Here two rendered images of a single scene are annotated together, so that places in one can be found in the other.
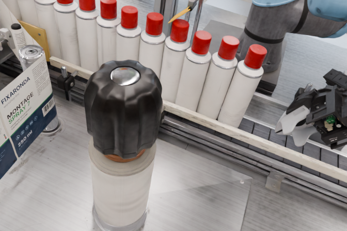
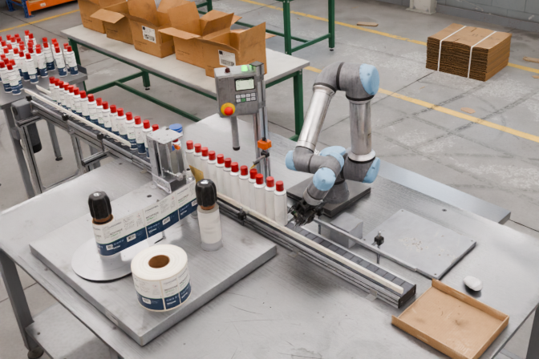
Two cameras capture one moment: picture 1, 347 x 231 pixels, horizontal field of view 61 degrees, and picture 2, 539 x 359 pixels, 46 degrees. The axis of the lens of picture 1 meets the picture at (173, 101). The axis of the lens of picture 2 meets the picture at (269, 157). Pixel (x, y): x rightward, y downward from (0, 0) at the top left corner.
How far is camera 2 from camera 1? 2.19 m
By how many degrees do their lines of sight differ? 29
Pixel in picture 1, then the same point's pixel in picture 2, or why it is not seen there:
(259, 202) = (281, 259)
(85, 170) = not seen: hidden behind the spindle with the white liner
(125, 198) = (206, 225)
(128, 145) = (203, 200)
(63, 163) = (196, 227)
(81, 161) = not seen: hidden behind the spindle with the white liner
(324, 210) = (312, 267)
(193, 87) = (258, 200)
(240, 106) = (278, 211)
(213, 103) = (269, 210)
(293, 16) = not seen: hidden behind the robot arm
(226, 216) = (253, 253)
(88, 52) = (220, 183)
